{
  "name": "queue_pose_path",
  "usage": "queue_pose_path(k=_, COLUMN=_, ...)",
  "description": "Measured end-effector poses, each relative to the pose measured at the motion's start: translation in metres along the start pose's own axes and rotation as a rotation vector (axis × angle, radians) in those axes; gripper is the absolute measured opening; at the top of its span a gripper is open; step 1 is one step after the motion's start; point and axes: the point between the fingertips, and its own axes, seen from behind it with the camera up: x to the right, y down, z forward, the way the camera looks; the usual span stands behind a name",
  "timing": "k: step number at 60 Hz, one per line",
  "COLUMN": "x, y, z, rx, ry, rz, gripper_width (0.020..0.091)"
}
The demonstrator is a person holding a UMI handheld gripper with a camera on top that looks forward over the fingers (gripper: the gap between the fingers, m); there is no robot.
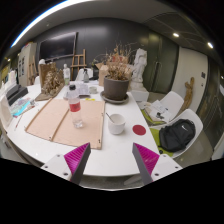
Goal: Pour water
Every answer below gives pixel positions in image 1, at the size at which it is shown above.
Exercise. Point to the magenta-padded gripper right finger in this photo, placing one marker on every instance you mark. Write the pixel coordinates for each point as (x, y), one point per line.
(146, 159)

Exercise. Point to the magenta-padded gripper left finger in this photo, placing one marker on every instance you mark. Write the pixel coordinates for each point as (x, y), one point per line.
(78, 158)

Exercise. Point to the clear red-labelled drink bottle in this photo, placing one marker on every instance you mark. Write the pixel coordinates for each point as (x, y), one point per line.
(75, 111)

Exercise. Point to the green seat cushion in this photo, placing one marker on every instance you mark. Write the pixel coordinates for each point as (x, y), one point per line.
(146, 118)
(155, 135)

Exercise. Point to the flat round red coaster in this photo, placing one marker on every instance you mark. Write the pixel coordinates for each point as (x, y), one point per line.
(139, 129)

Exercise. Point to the beige wooden drawing board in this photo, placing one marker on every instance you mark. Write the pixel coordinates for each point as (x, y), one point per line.
(88, 128)

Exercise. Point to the black backpack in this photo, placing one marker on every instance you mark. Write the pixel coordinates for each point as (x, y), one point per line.
(176, 135)

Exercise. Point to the white ceramic cup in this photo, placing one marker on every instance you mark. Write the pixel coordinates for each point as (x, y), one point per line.
(116, 128)

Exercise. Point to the papers stack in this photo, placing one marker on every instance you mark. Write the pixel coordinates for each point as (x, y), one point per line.
(158, 110)

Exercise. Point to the metal spoon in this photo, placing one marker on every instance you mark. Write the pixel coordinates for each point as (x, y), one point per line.
(109, 116)

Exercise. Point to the small yellow object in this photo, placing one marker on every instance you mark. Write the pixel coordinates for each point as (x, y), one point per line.
(90, 99)

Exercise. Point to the white plastic chair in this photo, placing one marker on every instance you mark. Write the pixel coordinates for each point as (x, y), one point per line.
(195, 116)
(173, 99)

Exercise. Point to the grey pot saucer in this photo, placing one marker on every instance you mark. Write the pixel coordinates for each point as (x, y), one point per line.
(115, 101)

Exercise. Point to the crumpled printed plastic bag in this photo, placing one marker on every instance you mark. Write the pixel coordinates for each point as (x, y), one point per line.
(81, 90)

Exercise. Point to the small grey cup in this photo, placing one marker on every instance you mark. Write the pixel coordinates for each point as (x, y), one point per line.
(93, 90)

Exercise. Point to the dried plant in grey pot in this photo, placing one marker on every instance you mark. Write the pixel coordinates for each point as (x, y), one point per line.
(116, 88)

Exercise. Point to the colourful flat package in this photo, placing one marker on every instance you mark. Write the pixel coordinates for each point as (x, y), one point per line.
(20, 106)

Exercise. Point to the wooden figure sculpture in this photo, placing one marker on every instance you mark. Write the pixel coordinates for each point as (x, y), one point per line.
(188, 93)

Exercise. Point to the small dark-capped bottle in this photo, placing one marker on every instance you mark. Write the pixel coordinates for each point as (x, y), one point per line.
(86, 76)

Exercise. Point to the small white figurine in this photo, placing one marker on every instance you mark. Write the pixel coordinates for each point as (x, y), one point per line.
(66, 73)

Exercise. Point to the cardboard box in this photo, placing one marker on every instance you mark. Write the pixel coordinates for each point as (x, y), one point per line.
(101, 73)

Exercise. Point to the black desktop device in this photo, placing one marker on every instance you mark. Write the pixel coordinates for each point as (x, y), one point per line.
(16, 93)

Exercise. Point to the white plaster statue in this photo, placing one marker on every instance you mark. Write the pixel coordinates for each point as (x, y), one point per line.
(140, 66)

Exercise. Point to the wooden easel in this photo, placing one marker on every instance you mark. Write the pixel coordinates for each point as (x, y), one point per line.
(78, 65)

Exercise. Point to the white cabinet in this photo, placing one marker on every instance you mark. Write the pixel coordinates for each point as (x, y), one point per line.
(26, 63)

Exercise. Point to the ceiling spot light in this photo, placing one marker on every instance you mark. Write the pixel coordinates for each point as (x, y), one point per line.
(175, 34)
(210, 45)

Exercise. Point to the white pedestal block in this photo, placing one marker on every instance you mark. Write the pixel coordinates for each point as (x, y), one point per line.
(140, 95)

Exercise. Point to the dark wall screen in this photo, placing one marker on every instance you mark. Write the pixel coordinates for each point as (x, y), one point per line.
(56, 46)

